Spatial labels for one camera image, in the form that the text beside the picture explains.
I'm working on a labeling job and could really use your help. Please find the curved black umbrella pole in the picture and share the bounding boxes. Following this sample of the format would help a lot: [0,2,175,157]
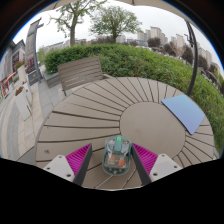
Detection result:
[184,19,199,97]

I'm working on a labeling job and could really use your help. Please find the storefront building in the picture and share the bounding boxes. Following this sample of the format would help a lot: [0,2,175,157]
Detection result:
[0,39,26,99]

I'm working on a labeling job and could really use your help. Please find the transparent teal computer mouse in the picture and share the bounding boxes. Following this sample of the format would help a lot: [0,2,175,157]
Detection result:
[101,135,133,177]

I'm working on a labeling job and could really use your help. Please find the round-crowned leafy tree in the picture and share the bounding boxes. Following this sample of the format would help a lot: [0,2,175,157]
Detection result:
[89,5,144,44]

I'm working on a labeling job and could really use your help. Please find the grey slatted outdoor chair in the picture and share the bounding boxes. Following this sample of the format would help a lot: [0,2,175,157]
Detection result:
[56,55,113,97]

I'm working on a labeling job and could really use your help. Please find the blue rectangular mouse pad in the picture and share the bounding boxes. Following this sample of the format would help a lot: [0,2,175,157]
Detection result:
[160,94,206,136]

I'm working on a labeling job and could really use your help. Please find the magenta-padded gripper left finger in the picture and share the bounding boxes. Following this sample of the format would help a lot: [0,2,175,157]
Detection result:
[43,143,93,187]

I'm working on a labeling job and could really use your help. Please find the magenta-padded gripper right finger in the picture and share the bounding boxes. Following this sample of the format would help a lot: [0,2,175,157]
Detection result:
[130,143,184,186]

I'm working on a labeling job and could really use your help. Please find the sparse-leaved tree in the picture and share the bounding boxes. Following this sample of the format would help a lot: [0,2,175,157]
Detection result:
[48,0,108,47]

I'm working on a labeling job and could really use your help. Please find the distant high-rise buildings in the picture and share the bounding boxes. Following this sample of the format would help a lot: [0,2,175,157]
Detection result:
[136,26,221,76]

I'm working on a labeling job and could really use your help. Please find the white planter box with flowers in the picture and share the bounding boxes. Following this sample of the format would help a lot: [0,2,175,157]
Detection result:
[13,85,33,121]
[14,60,28,85]

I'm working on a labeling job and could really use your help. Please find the green trimmed hedge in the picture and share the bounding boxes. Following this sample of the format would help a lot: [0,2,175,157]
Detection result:
[43,43,224,152]

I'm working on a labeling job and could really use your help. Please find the beige umbrella canopy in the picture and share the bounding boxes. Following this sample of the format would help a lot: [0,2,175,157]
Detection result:
[43,0,201,25]

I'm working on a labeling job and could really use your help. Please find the tall grey sign pillar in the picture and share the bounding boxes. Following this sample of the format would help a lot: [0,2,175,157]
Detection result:
[24,18,45,86]

